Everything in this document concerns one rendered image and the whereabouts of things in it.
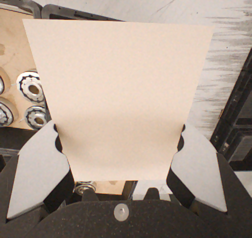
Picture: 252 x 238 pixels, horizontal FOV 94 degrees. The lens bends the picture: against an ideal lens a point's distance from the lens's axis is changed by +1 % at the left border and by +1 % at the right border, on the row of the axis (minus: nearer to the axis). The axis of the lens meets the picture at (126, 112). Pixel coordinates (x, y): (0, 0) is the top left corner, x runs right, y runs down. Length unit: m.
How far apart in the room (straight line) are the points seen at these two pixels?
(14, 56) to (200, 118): 0.78
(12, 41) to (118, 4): 0.33
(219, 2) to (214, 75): 0.25
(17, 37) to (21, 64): 0.07
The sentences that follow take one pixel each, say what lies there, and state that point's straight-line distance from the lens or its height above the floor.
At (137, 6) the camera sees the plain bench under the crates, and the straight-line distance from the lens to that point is 0.53.
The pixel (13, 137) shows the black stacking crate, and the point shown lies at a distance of 0.57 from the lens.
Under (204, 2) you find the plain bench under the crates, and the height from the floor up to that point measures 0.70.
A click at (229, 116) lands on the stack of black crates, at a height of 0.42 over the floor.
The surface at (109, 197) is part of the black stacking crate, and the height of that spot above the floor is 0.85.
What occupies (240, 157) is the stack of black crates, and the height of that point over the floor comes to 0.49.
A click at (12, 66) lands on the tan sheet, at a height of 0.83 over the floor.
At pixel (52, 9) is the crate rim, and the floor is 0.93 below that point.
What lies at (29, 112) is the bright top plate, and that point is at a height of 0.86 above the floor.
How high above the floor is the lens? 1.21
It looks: 62 degrees down
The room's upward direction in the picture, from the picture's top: 175 degrees clockwise
